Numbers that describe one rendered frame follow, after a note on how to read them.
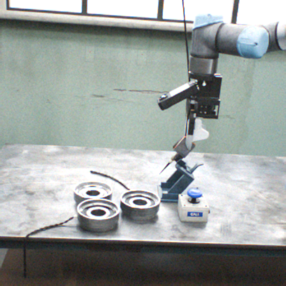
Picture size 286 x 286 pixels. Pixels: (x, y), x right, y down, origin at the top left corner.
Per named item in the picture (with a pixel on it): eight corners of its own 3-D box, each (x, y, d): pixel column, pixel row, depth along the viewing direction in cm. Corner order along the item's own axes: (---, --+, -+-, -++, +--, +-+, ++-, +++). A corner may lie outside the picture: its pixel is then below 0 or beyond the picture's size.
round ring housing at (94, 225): (116, 212, 120) (117, 198, 119) (120, 233, 110) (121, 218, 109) (76, 212, 118) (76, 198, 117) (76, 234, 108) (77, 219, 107)
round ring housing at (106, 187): (73, 193, 128) (73, 180, 127) (110, 193, 130) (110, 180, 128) (73, 212, 118) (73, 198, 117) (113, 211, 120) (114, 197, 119)
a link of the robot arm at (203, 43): (217, 15, 109) (188, 11, 114) (211, 60, 113) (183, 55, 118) (232, 14, 115) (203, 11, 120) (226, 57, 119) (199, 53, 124)
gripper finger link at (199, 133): (207, 153, 123) (210, 120, 121) (186, 152, 123) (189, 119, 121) (205, 150, 126) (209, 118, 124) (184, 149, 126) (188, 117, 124)
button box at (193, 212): (180, 222, 118) (182, 205, 116) (177, 209, 124) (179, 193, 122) (211, 223, 118) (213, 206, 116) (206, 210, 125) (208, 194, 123)
